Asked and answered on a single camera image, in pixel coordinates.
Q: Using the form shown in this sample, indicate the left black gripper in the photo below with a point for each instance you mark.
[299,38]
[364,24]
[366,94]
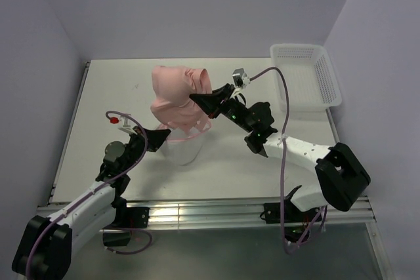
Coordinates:
[155,138]

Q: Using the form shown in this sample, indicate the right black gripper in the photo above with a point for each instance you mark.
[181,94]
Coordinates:
[211,103]

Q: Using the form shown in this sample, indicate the white mesh laundry bag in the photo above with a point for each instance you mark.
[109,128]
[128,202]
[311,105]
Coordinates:
[182,148]

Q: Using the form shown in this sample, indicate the pink bra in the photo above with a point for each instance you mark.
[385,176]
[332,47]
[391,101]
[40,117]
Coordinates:
[173,106]

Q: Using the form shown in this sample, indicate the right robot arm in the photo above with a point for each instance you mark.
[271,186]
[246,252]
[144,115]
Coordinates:
[341,177]

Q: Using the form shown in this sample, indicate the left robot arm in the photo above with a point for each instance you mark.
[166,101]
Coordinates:
[49,243]

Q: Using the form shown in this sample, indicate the white plastic basket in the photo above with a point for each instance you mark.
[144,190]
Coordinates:
[309,75]

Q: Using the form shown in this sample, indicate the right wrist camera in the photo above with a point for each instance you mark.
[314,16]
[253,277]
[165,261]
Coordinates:
[240,79]

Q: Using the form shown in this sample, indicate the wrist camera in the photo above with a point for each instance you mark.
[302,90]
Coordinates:
[122,123]
[240,79]

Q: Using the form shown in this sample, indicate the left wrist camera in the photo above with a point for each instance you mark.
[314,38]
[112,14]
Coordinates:
[122,123]

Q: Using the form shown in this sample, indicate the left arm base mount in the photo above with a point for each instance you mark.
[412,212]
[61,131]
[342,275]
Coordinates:
[118,233]

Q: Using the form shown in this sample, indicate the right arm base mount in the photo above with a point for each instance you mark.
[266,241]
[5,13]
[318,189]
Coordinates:
[299,229]

